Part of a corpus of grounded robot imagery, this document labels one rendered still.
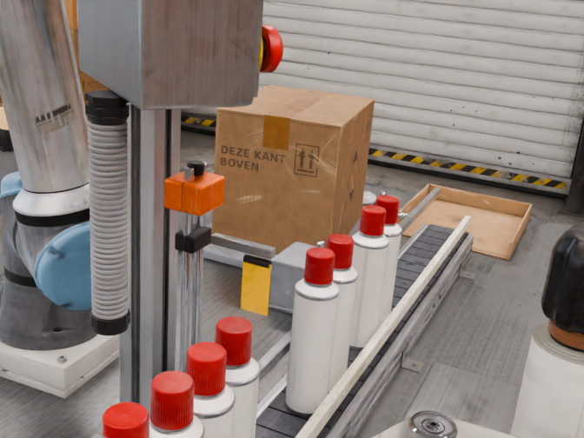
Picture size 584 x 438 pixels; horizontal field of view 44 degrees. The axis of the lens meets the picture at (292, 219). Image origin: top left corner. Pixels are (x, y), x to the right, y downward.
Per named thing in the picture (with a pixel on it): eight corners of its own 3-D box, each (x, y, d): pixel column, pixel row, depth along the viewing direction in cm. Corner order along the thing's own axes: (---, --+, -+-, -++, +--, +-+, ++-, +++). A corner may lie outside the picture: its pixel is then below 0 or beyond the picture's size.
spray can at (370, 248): (368, 355, 101) (386, 218, 94) (334, 344, 103) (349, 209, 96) (380, 338, 106) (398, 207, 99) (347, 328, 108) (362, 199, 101)
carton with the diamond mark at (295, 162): (327, 265, 137) (341, 125, 127) (210, 242, 143) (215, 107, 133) (361, 216, 164) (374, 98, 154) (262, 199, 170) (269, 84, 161)
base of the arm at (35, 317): (63, 360, 95) (62, 291, 92) (-31, 335, 99) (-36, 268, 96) (123, 315, 109) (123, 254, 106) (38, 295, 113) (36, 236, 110)
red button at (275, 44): (256, 27, 56) (290, 28, 58) (235, 22, 59) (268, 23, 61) (254, 76, 57) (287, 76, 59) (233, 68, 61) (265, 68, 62)
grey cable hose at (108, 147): (113, 341, 62) (110, 100, 55) (81, 330, 64) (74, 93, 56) (138, 325, 65) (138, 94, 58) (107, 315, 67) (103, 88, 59)
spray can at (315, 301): (316, 422, 86) (333, 265, 79) (277, 408, 88) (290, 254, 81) (333, 401, 90) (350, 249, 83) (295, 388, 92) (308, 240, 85)
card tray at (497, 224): (508, 260, 151) (512, 242, 150) (390, 233, 161) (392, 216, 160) (528, 219, 177) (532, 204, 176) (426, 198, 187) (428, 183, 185)
